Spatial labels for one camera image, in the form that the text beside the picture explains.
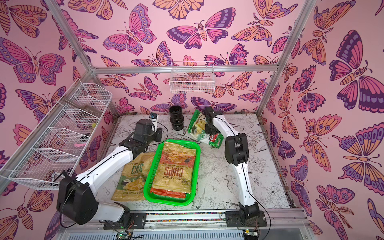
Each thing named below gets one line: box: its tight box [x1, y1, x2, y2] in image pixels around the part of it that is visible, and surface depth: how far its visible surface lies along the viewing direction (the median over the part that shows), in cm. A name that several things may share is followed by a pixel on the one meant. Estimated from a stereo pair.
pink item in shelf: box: [74, 143, 86, 147], surface depth 74 cm
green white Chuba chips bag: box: [188, 109, 224, 149], surface depth 105 cm
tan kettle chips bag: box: [150, 141, 196, 199], surface depth 85 cm
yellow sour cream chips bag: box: [111, 152, 155, 201], surface depth 85 cm
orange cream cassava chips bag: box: [150, 187, 186, 198], surface depth 79 cm
